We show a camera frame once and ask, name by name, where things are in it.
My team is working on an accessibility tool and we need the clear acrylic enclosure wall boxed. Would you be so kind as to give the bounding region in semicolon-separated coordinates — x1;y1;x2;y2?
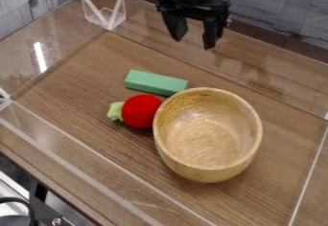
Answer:
0;0;328;226

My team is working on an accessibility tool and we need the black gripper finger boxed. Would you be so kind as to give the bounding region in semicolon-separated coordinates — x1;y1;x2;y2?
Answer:
202;16;225;50
162;10;189;41

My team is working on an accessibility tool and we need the black metal table frame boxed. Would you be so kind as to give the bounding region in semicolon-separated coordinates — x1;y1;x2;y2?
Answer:
30;180;85;226

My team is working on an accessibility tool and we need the green foam block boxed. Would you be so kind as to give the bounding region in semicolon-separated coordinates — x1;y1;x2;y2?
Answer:
125;70;189;96

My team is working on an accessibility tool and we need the black cable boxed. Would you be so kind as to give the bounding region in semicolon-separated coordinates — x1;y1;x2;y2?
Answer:
0;197;40;226

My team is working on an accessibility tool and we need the red plush fruit green stem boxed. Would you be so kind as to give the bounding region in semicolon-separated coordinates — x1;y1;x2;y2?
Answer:
106;94;164;129

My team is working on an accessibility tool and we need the wooden bowl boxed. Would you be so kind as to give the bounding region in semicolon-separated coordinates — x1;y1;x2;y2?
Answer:
153;87;263;183

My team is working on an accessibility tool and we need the clear acrylic corner bracket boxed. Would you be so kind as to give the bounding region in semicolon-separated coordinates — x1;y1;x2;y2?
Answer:
81;0;126;31

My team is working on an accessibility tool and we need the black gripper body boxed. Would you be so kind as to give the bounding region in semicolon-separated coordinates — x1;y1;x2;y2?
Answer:
157;0;231;22

